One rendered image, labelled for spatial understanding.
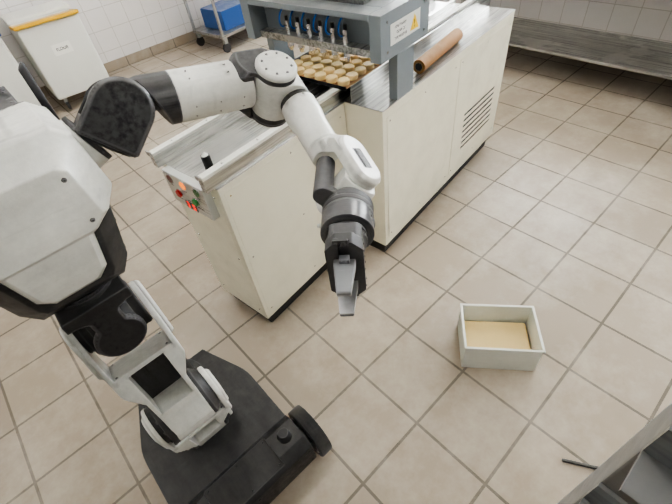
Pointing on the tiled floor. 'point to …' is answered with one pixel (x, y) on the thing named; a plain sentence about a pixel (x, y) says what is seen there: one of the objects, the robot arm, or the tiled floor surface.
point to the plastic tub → (499, 337)
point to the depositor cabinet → (431, 121)
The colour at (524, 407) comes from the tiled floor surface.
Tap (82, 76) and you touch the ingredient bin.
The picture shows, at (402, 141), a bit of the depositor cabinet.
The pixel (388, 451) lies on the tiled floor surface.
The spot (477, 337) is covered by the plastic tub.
